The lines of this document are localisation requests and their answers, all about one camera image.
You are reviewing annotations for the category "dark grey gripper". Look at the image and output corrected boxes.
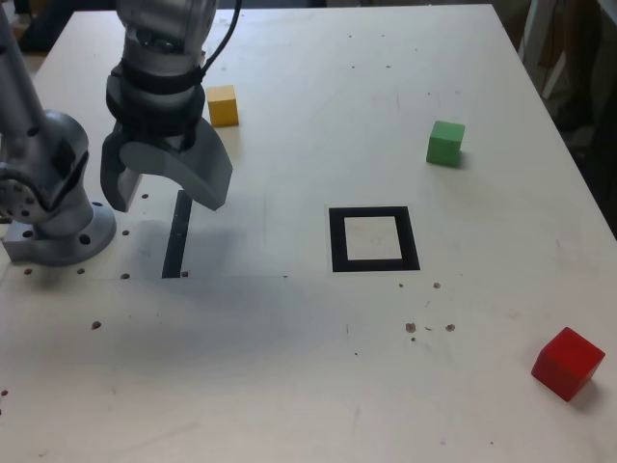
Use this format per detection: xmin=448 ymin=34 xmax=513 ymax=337
xmin=99 ymin=115 xmax=235 ymax=214

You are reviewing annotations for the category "yellow cube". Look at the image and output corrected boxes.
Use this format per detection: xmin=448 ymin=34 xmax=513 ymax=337
xmin=205 ymin=85 xmax=240 ymax=128

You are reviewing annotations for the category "red cube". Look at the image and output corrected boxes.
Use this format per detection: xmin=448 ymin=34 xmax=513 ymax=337
xmin=530 ymin=326 xmax=606 ymax=402

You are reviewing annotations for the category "black tape square outline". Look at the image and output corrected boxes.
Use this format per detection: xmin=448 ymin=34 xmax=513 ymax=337
xmin=328 ymin=205 xmax=421 ymax=274

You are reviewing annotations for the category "black tape strip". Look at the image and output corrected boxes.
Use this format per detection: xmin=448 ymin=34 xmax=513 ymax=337
xmin=161 ymin=189 xmax=194 ymax=280

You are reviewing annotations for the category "green cube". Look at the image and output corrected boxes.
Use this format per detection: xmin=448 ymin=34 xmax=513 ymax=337
xmin=425 ymin=120 xmax=467 ymax=169

